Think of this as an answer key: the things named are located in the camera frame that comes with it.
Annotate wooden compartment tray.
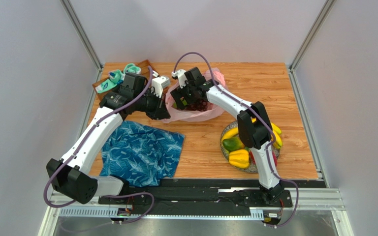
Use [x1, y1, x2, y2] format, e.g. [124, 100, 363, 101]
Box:
[92, 59, 159, 101]

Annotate yellow fake bell pepper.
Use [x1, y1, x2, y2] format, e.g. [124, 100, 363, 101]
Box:
[228, 149, 250, 169]

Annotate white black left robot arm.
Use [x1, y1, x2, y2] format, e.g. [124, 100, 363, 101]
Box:
[46, 72, 170, 204]

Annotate yellow fake banana bunch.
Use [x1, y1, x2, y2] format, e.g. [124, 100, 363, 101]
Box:
[252, 118, 283, 150]

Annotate green orange fake mango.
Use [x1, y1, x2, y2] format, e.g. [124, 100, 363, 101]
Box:
[222, 136, 245, 152]

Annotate pink translucent plastic bag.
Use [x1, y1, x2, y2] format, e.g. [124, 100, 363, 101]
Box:
[163, 67, 224, 123]

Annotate single yellow fake banana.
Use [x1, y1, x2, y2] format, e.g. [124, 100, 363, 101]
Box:
[221, 127, 239, 142]

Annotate dark red fake grapes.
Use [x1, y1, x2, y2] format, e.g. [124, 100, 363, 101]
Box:
[186, 99, 208, 112]

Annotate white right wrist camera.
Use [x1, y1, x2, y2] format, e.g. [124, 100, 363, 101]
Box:
[171, 69, 188, 88]

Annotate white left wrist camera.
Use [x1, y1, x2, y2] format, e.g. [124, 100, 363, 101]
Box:
[151, 71, 171, 98]

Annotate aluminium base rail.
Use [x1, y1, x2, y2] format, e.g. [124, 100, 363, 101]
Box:
[38, 178, 354, 236]

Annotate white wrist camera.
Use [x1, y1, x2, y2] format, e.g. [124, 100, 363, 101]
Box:
[171, 69, 188, 88]
[151, 71, 171, 98]

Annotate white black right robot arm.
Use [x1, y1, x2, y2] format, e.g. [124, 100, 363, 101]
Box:
[171, 67, 284, 205]

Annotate blue leaf-pattern cloth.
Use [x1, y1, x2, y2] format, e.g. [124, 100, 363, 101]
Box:
[99, 121, 185, 187]

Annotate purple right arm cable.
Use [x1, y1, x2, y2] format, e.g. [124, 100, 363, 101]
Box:
[173, 52, 300, 229]

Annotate teal white rolled sock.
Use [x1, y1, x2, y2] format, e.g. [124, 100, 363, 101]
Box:
[95, 70, 125, 94]

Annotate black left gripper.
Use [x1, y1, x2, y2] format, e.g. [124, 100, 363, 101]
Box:
[133, 90, 171, 120]

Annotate pink fake dragon fruit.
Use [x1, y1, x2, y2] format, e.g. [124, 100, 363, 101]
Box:
[249, 151, 278, 166]

